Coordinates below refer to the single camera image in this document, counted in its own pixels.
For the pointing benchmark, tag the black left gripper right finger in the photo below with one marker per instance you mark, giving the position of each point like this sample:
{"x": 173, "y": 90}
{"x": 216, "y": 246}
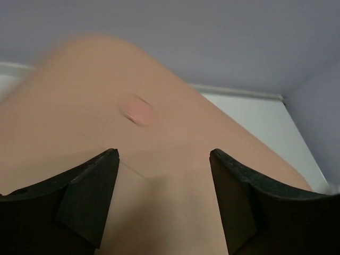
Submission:
{"x": 261, "y": 215}

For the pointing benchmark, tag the pink hard-shell suitcase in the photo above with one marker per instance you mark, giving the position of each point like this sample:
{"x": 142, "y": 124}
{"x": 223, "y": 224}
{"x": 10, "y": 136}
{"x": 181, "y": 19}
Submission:
{"x": 98, "y": 92}

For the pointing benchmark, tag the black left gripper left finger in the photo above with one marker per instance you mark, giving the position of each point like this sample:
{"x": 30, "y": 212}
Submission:
{"x": 65, "y": 214}

